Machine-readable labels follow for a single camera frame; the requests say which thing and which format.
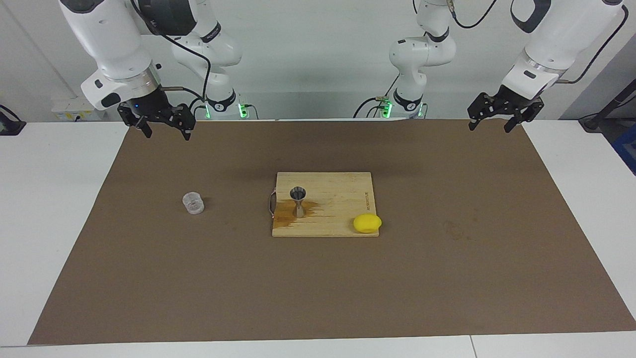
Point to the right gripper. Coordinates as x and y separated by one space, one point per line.
149 103

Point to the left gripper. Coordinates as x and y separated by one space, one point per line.
516 97

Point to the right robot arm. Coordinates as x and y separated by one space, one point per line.
117 42

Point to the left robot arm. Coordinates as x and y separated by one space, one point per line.
556 37

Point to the white socket box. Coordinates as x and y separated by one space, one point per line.
74 108

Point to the small clear glass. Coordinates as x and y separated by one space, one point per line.
193 203

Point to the black stand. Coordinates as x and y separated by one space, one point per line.
10 127
613 102

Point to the blue box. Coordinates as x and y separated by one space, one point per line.
627 149

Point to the steel double jigger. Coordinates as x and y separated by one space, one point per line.
298 195

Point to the yellow lemon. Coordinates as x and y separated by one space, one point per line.
367 223

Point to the wooden cutting board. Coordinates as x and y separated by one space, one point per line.
333 204

